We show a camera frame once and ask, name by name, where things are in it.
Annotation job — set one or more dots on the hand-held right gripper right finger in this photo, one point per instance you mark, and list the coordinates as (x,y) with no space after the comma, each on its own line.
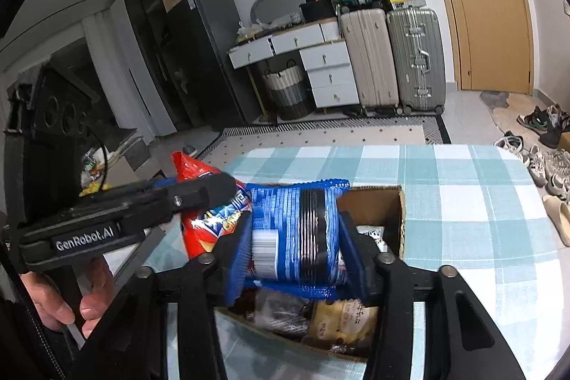
(356,264)

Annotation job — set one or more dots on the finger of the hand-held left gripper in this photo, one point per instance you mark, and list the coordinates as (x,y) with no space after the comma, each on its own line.
(200,193)
(133,189)

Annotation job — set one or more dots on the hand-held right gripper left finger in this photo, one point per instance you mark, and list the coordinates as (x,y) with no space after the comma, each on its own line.
(238,268)

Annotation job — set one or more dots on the white and orange chip bag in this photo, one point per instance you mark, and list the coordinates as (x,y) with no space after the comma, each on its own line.
(372,235)

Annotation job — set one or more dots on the red triangular chip bag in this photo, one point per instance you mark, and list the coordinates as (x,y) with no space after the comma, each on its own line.
(200,228)

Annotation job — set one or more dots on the beige cracker packet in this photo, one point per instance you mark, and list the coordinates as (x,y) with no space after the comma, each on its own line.
(343,322)

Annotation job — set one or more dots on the brown cardboard box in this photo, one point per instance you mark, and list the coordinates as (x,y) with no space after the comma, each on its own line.
(369,206)

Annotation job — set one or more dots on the silver snack packet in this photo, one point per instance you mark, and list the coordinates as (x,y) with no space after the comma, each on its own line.
(280,313)

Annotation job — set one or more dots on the blue cookie packet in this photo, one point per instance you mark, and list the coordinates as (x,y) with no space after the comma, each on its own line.
(289,228)

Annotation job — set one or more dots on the person's left hand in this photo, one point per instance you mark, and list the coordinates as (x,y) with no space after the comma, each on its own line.
(49,300)

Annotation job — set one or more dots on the grey slipper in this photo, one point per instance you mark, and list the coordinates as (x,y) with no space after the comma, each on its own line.
(191,149)

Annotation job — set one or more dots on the teal checked tablecloth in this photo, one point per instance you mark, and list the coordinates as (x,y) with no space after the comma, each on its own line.
(467,206)

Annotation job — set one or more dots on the grey and white laundry basket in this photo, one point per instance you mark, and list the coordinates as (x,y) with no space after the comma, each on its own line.
(289,95)

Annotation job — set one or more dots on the dark grey refrigerator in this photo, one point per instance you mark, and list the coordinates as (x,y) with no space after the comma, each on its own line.
(209,59)

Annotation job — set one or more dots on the dark wardrobe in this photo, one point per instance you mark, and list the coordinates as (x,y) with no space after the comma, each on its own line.
(151,50)

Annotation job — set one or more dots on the plastic bags of food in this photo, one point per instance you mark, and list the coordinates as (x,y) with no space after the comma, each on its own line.
(248,30)

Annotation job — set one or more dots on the white desk with drawers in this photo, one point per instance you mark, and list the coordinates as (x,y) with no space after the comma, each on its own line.
(329,59)

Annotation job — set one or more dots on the beige suitcase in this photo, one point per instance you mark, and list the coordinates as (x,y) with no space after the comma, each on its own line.
(369,59)

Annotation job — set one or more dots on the silver suitcase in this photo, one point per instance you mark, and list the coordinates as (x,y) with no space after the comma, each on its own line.
(409,59)

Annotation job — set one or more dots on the grey irregular floor mat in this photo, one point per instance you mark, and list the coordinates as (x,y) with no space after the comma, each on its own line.
(494,99)

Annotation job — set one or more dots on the loose shoes group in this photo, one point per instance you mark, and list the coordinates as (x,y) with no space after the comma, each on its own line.
(547,166)

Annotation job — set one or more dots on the wooden door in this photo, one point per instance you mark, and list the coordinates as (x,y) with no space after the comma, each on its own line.
(490,28)

